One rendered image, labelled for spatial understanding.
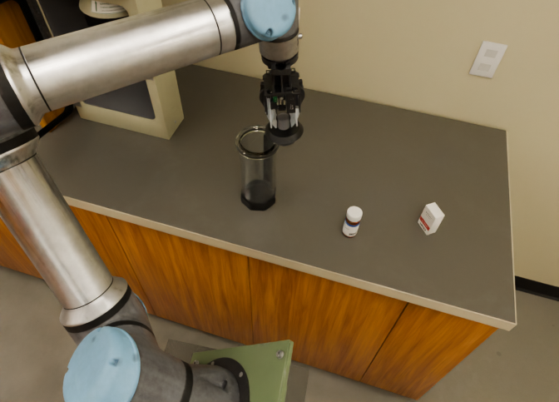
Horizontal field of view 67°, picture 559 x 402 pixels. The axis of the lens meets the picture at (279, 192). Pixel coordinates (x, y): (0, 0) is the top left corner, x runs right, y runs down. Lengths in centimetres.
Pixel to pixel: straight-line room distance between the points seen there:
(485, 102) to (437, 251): 60
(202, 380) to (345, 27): 112
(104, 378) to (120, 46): 42
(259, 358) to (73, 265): 33
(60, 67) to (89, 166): 86
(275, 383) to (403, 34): 109
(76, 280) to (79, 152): 76
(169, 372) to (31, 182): 33
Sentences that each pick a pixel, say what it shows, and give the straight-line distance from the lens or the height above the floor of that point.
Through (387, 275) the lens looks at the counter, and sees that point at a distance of 111.
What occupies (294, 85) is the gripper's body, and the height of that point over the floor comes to 137.
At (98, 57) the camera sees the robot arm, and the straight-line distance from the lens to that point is 54.
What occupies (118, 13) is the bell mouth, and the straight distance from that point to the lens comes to 124.
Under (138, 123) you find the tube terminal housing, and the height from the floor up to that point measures 98.
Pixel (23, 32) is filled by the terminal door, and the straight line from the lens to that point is 134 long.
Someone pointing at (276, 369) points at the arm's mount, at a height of 120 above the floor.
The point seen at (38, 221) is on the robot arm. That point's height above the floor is 138.
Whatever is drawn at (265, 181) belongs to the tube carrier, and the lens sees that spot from 109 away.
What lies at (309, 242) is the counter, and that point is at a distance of 112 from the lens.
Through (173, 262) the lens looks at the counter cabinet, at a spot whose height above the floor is 67.
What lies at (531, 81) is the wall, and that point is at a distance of 155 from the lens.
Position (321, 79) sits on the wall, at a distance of 158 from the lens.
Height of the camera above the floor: 189
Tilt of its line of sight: 51 degrees down
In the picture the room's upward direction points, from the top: 2 degrees clockwise
